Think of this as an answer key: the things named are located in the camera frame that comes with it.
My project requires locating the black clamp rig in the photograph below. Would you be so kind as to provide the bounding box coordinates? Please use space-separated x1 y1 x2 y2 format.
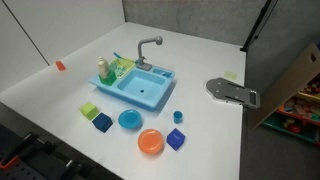
0 123 111 180

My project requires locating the blue toy sink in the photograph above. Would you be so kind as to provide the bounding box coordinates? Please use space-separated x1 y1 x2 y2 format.
88 56 177 112

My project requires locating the green square bottle holder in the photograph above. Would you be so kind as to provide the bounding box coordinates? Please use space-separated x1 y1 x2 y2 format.
98 70 118 87

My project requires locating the blue toy brush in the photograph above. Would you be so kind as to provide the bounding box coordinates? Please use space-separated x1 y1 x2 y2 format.
113 51 134 63

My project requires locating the cardboard box with toys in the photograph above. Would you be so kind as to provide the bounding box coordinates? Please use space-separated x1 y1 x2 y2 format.
248 42 320 130

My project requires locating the black pole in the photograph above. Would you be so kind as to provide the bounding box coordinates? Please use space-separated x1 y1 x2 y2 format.
239 0 279 53

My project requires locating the small orange cup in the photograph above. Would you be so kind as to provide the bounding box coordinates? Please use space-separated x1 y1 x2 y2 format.
55 60 67 72

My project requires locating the dark navy blue cube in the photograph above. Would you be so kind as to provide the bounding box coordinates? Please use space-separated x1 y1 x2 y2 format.
91 112 114 134

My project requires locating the yellow-green dish rack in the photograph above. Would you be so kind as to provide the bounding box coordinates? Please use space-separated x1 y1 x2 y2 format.
109 58 137 78

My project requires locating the shelf of colourful toys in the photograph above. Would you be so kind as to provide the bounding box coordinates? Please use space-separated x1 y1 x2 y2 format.
261 74 320 148

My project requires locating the lime green cube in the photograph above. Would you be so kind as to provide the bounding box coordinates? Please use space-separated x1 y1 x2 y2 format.
79 101 100 121

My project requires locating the orange toy plate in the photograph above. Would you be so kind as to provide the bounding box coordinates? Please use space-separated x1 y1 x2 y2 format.
137 128 165 155

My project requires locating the grey metal mounting plate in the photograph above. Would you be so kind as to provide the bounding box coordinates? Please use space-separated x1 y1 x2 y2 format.
205 77 261 110

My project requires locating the grey toy faucet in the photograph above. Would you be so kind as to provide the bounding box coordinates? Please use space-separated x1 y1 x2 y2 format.
135 35 164 72

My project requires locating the bright blue cube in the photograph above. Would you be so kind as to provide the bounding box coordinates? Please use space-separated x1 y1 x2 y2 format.
166 127 187 152

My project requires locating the pale yellow sticky note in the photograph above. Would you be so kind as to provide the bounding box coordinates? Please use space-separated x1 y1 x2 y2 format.
223 70 238 81

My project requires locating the small blue cup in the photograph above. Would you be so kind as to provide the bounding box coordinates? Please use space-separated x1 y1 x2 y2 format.
173 110 184 125

